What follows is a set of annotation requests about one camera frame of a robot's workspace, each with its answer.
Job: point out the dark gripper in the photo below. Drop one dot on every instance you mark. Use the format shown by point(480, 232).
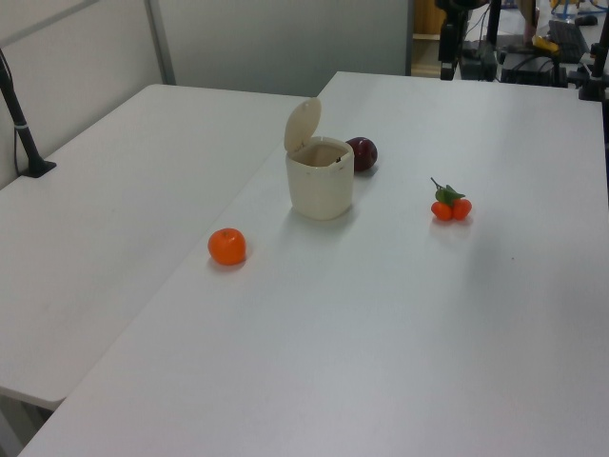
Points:
point(449, 40)

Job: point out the cream garbage bin with lid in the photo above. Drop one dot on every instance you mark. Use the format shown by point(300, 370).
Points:
point(321, 190)

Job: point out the wooden cabinet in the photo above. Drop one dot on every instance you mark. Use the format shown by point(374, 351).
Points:
point(426, 52)

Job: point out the black slim stand pole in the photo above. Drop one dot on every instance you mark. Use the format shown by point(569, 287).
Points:
point(492, 38)

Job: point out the black equipment box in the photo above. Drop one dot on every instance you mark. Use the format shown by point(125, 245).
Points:
point(528, 71)

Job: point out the yellow object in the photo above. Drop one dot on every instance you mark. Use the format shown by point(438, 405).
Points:
point(544, 44)

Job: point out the dark red plum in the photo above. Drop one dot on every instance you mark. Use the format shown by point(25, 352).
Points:
point(364, 153)

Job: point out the black keyboard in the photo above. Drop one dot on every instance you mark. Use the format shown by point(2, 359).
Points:
point(566, 38)

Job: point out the small oranges cluster with leaves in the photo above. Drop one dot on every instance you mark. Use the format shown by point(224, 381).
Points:
point(445, 212)

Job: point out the black clamp stand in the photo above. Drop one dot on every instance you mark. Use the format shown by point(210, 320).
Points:
point(595, 81)

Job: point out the black computer mouse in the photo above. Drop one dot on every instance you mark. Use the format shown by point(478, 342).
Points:
point(587, 20)

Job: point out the orange mandarin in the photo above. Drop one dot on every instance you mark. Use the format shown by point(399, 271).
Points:
point(227, 247)

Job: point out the black pole with base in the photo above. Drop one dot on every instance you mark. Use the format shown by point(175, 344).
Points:
point(41, 167)

